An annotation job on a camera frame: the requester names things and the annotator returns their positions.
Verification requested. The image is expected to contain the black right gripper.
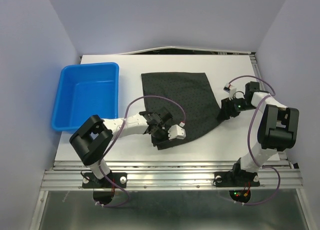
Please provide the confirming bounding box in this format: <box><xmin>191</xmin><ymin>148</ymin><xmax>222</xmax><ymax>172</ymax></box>
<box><xmin>216</xmin><ymin>95</ymin><xmax>257</xmax><ymax>120</ymax></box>

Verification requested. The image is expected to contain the black dotted skirt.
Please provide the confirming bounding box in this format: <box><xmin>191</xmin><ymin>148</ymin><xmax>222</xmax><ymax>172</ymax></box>
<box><xmin>141</xmin><ymin>72</ymin><xmax>222</xmax><ymax>150</ymax></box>

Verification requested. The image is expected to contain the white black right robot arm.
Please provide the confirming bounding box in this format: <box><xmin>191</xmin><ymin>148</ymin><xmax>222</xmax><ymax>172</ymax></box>
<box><xmin>217</xmin><ymin>81</ymin><xmax>300</xmax><ymax>185</ymax></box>

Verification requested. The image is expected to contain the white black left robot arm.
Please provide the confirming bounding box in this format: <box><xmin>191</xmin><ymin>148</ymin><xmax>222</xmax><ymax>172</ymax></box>
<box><xmin>69</xmin><ymin>107</ymin><xmax>180</xmax><ymax>187</ymax></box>

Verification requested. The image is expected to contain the blue plastic bin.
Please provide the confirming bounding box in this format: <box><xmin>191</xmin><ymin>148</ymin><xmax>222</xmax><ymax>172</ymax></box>
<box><xmin>51</xmin><ymin>62</ymin><xmax>120</xmax><ymax>133</ymax></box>

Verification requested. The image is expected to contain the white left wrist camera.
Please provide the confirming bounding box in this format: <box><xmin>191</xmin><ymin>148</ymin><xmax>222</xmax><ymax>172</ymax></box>
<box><xmin>168</xmin><ymin>122</ymin><xmax>186</xmax><ymax>141</ymax></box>

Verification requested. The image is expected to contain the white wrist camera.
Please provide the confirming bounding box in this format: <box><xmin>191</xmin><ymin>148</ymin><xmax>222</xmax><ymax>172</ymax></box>
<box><xmin>168</xmin><ymin>122</ymin><xmax>186</xmax><ymax>141</ymax></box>
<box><xmin>223</xmin><ymin>83</ymin><xmax>237</xmax><ymax>100</ymax></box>

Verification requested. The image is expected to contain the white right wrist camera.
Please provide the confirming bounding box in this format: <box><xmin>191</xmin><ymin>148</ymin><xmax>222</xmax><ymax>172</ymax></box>
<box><xmin>223</xmin><ymin>83</ymin><xmax>237</xmax><ymax>100</ymax></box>

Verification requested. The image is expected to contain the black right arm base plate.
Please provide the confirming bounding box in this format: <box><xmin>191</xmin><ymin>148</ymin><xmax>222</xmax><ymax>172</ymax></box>
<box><xmin>213</xmin><ymin>171</ymin><xmax>260</xmax><ymax>188</ymax></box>

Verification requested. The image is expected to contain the right side aluminium rail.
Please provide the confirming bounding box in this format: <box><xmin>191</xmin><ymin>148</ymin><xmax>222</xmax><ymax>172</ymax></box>
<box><xmin>240</xmin><ymin>54</ymin><xmax>290</xmax><ymax>170</ymax></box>

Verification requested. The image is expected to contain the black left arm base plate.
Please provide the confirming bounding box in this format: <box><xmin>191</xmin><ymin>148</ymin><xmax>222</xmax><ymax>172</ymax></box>
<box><xmin>80</xmin><ymin>171</ymin><xmax>128</xmax><ymax>189</ymax></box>

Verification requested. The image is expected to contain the aluminium table edge rail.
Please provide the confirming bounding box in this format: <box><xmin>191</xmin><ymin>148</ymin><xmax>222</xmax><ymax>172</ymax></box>
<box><xmin>40</xmin><ymin>160</ymin><xmax>303</xmax><ymax>191</ymax></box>

